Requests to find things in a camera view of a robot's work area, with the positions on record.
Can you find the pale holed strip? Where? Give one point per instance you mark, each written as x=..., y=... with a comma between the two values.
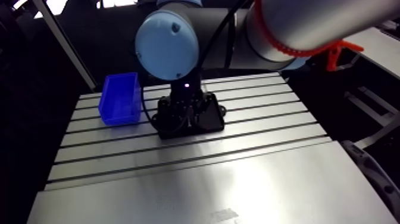
x=372, y=170

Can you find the blue bin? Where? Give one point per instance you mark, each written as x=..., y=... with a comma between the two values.
x=120, y=100

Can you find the slanted grey post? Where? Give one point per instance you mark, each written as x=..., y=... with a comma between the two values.
x=67, y=43

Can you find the black tray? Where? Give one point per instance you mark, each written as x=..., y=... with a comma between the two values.
x=209, y=117

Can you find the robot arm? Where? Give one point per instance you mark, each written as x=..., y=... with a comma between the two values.
x=167, y=43

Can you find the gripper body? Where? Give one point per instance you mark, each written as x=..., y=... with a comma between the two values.
x=187, y=92

